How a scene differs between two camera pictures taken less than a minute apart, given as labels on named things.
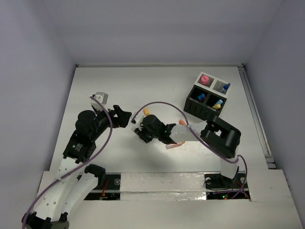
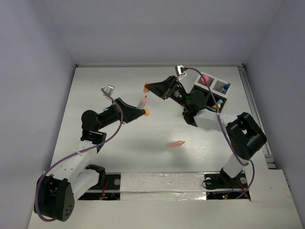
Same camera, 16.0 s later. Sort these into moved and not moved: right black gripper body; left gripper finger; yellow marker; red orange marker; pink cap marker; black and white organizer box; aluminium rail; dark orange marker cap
Moved: left gripper finger; right black gripper body; dark orange marker cap
Not moved: pink cap marker; red orange marker; black and white organizer box; yellow marker; aluminium rail
